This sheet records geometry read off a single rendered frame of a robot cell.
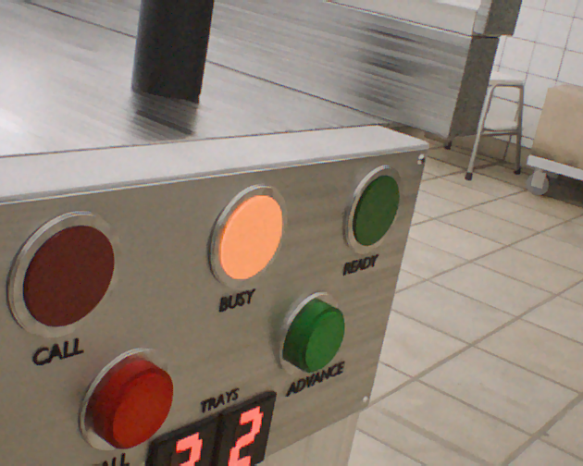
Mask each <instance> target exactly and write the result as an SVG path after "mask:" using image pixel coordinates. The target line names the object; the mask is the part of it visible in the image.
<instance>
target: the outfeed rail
mask: <svg viewBox="0 0 583 466"><path fill-rule="evenodd" d="M22 1H25V2H28V3H31V4H34V5H37V6H42V7H45V8H48V9H51V10H54V11H56V12H59V13H62V14H65V15H68V16H71V17H73V18H78V19H81V20H84V21H87V22H91V23H93V24H96V25H99V26H102V27H105V28H108V29H110V30H113V31H118V32H121V33H124V34H127V35H129V36H132V37H135V38H136V35H137V28H138V20H139V12H140V4H141V0H22ZM522 2H523V0H480V4H479V6H474V5H470V4H466V3H462V2H457V1H453V0H215V3H214V10H213V17H212V23H211V29H210V35H209V42H208V48H207V55H206V61H209V62H212V63H215V64H218V65H221V66H223V67H228V68H231V69H235V70H238V71H240V72H243V73H246V74H249V75H252V76H255V77H258V78H260V79H263V80H268V81H271V82H274V83H277V84H279V85H283V86H286V87H289V88H292V89H295V90H297V91H300V92H305V93H308V94H311V95H314V96H316V97H319V98H322V99H325V100H328V101H331V102H334V103H337V104H342V105H345V106H348V107H351V108H353V109H356V110H359V111H362V112H365V113H368V114H370V115H373V116H376V117H382V118H385V119H388V120H390V121H393V122H396V123H399V124H402V125H405V126H407V127H410V128H413V129H418V130H421V131H424V132H427V133H430V134H433V135H436V136H439V137H442V138H444V139H453V138H462V137H469V136H476V134H477V130H478V123H479V120H480V116H481V112H482V108H483V105H484V101H485V97H486V93H487V89H488V86H489V82H490V75H491V72H492V68H493V64H494V60H495V56H496V53H497V49H498V45H499V41H500V39H499V37H501V36H514V34H515V27H516V23H517V20H518V16H519V12H520V8H521V5H522Z"/></svg>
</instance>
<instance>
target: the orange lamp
mask: <svg viewBox="0 0 583 466"><path fill-rule="evenodd" d="M281 230H282V215H281V211H280V209H279V205H278V204H277V203H276V202H275V201H274V200H273V199H271V198H269V197H267V196H259V197H255V198H253V199H252V200H250V201H248V202H246V203H245V204H244V205H243V206H242V207H241V208H240V209H239V210H238V211H237V212H236V214H235V215H234V216H233V217H232V218H231V220H230V222H229V225H228V227H227V229H226V231H225V234H224V237H223V241H222V246H221V260H222V264H223V267H224V269H225V270H226V272H227V273H228V274H229V275H230V276H232V277H234V278H237V279H244V278H247V277H250V276H253V275H255V274H256V273H257V272H259V271H260V270H261V269H262V268H263V267H264V266H265V265H266V264H267V263H268V261H269V260H270V259H271V257H272V255H273V254H274V252H275V250H276V248H277V247H278V244H279V239H280V235H281Z"/></svg>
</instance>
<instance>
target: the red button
mask: <svg viewBox="0 0 583 466"><path fill-rule="evenodd" d="M172 400H173V383H172V380H171V377H170V376H169V374H168V373H167V372H166V371H164V370H163V369H161V368H160V367H158V366H157V365H155V364H153V363H152V362H149V361H136V362H132V363H129V364H127V365H126V366H124V367H122V368H121V369H119V370H118V371H117V372H116V373H115V374H113V375H112V377H111V378H110V379H109V380H108V381H107V382H106V384H105V386H104V387H103V388H102V390H101V392H100V394H99V396H98V398H97V401H96V402H95V405H94V409H93V428H94V430H95V432H96V433H97V434H98V435H99V436H100V437H101V438H102V439H104V440H105V442H107V443H108V444H109V445H111V446H112V447H114V448H118V449H129V448H134V447H136V446H138V445H140V444H141V443H143V442H145V441H146V440H148V439H149V438H150V437H152V436H153V435H154V434H155V433H156V432H157V431H158V429H159V428H160V427H161V426H162V424H163V423H164V421H165V420H166V418H167V416H168V414H169V411H170V408H171V404H172Z"/></svg>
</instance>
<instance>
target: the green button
mask: <svg viewBox="0 0 583 466"><path fill-rule="evenodd" d="M344 331H345V323H344V318H343V314H342V312H341V310H340V309H338V308H336V307H334V306H332V305H330V304H328V303H326V302H323V301H321V302H318V303H315V304H313V305H312V306H310V307H309V308H308V309H307V310H306V311H305V312H304V313H303V314H302V315H301V317H300V318H299V320H298V321H297V323H296V324H295V326H294V328H293V330H292V332H291V336H290V340H289V345H288V356H289V360H290V362H291V364H292V365H294V366H295V367H297V368H299V369H301V370H303V371H304V372H307V373H313V372H316V371H318V370H320V369H322V368H324V367H325V366H326V365H328V364H329V363H330V362H331V360H332V359H333V358H334V357H335V355H336V353H337V352H338V350H339V348H340V346H341V343H342V340H343V337H344Z"/></svg>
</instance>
